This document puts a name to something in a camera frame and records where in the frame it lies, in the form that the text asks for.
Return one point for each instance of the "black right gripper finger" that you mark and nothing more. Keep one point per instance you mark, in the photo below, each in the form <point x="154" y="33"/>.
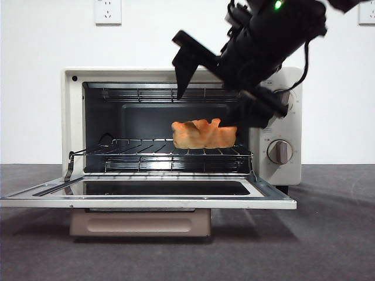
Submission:
<point x="184" y="73"/>
<point x="249" y="117"/>

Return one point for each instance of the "golden brown bread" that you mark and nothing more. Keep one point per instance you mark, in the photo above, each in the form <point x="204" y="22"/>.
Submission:
<point x="202" y="134"/>

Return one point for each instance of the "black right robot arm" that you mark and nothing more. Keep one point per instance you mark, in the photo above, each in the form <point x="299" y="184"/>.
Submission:
<point x="263" y="44"/>

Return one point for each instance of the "cream oven dial knob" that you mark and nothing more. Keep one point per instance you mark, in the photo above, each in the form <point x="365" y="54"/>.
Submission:
<point x="291" y="101"/>
<point x="280" y="152"/>

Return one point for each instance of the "cream Toshiba toaster oven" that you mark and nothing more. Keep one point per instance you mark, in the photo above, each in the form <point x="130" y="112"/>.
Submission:
<point x="70" y="117"/>

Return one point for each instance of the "white wall socket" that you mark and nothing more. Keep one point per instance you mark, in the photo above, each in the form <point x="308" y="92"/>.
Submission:
<point x="367" y="17"/>
<point x="108" y="13"/>

